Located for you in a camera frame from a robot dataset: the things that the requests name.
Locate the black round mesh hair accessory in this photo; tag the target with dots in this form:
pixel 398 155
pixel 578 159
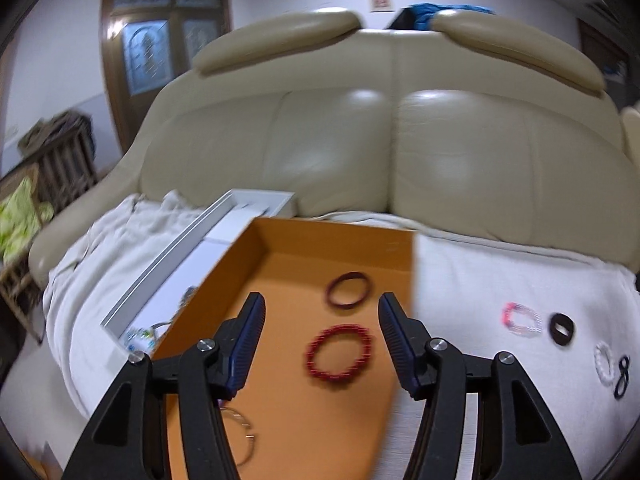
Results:
pixel 554 330

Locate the brown wooden glass door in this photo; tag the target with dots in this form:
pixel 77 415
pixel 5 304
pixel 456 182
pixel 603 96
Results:
pixel 115 60

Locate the framed wall picture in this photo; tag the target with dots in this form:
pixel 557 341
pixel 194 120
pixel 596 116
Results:
pixel 381 2

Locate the blue cloth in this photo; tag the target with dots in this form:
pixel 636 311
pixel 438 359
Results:
pixel 430 12

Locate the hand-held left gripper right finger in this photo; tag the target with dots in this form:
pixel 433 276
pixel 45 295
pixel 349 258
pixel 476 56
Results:
pixel 396 342

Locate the white box lid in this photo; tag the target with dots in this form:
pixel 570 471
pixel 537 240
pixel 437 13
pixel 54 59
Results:
pixel 225 232

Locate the gold metal bangle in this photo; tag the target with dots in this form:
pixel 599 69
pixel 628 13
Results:
pixel 254 442

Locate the orange cardboard box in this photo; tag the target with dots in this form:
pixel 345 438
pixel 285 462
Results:
pixel 300 260

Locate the clothes pile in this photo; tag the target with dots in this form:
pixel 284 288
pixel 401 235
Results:
pixel 50 127

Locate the dark red bangle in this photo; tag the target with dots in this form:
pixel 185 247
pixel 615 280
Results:
pixel 328 291

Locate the white blanket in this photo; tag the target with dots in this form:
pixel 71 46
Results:
pixel 500 270

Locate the green floral cushion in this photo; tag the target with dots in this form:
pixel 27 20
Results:
pixel 20 215

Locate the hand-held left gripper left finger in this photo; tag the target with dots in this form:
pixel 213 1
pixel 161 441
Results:
pixel 247 342

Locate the wicker chair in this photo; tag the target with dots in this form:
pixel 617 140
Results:
pixel 15 280

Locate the dark wooden cabinet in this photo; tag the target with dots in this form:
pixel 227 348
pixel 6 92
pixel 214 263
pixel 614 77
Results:
pixel 600 50

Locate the beige leather sofa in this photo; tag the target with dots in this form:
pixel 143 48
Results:
pixel 325 135

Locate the wooden slatted crib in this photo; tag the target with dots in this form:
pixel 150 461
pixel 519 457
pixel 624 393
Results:
pixel 67 165

